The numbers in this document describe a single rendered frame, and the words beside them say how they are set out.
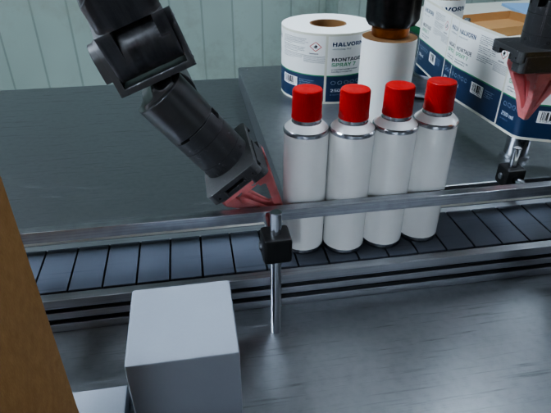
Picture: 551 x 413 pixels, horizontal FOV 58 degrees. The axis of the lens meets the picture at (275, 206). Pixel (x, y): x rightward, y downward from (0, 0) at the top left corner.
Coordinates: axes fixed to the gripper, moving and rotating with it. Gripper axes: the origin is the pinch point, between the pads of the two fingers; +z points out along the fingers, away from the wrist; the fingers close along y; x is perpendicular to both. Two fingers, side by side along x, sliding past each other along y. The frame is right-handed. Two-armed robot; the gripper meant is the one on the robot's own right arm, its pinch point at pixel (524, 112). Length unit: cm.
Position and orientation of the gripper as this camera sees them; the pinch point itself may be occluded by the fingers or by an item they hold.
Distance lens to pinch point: 75.9
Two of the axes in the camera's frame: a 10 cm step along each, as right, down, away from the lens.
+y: -9.8, 1.0, -1.5
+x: 1.8, 5.4, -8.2
